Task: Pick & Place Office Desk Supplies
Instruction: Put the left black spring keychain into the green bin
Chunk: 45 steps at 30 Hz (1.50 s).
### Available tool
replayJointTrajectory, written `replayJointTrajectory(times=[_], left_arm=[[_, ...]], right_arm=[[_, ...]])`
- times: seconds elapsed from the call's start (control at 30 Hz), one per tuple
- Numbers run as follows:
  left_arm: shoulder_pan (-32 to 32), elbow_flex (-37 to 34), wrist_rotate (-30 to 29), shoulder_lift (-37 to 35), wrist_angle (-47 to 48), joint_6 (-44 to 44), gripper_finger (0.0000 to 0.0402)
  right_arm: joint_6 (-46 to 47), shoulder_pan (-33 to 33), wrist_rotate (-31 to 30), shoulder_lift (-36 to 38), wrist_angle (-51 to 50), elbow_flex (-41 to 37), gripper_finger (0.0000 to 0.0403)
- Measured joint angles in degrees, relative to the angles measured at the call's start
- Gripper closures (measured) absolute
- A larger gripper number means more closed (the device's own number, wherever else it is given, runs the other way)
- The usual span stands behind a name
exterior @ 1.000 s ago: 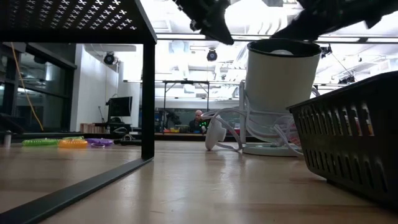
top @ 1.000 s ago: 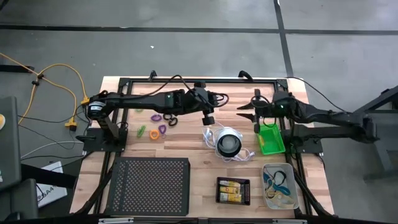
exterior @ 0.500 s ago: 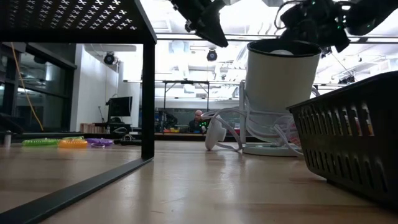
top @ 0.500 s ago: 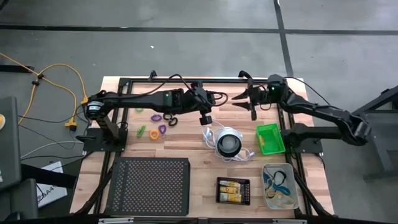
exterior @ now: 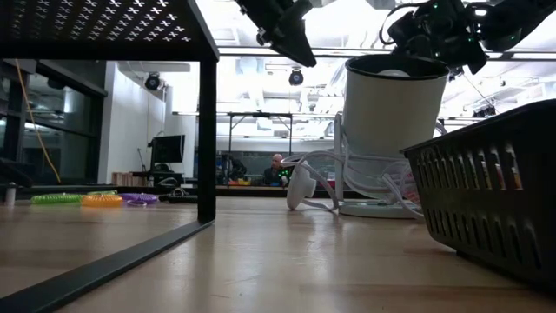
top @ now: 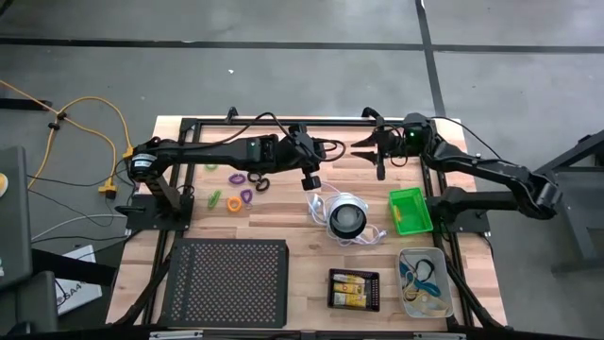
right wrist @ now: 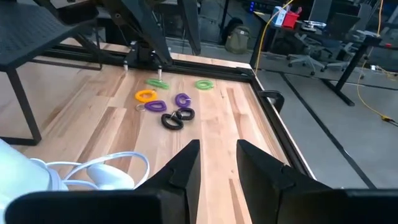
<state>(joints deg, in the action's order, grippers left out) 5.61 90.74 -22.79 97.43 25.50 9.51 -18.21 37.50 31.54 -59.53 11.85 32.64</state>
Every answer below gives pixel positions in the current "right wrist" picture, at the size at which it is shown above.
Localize orange spiral coil keychain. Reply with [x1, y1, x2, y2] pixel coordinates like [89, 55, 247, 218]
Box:
[134, 89, 158, 104]

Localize olive green backpack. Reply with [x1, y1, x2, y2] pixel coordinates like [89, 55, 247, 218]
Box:
[224, 24, 251, 55]

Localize black frame handle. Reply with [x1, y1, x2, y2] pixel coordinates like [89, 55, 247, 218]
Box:
[258, 89, 285, 114]

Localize white power cable with plug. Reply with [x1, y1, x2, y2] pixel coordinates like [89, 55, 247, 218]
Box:
[29, 151, 151, 191]

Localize yellow floor cable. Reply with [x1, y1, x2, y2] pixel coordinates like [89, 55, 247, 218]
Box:
[356, 0, 398, 125]

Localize black aluminium rig frame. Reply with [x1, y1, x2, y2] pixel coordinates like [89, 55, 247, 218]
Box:
[30, 43, 317, 181]

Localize purple spiral coil keychain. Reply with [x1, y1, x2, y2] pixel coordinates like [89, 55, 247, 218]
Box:
[144, 100, 168, 113]
[174, 93, 192, 108]

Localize black spiral coil keychain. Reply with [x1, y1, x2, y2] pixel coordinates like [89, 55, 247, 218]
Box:
[175, 107, 196, 121]
[160, 113, 185, 131]

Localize yellow extension cable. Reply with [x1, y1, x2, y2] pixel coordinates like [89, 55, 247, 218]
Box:
[254, 0, 295, 74]

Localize black office desk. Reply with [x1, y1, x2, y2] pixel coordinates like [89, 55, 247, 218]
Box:
[248, 0, 398, 107]

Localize green spiral coil keychain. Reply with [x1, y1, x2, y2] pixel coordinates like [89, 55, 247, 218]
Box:
[194, 79, 215, 91]
[145, 78, 171, 90]

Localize red box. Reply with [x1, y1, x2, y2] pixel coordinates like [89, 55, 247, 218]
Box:
[282, 7, 302, 29]

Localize grey office chair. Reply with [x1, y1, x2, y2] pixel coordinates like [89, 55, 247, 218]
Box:
[323, 40, 366, 74]
[285, 30, 326, 77]

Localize black perforated metal riser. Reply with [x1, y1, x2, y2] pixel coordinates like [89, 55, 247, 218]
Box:
[0, 0, 103, 146]

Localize blue box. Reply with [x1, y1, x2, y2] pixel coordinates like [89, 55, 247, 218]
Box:
[272, 5, 287, 27]

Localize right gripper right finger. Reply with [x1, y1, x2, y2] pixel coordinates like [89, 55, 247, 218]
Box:
[236, 139, 398, 224]

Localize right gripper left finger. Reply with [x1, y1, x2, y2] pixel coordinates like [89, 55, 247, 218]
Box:
[4, 139, 201, 224]

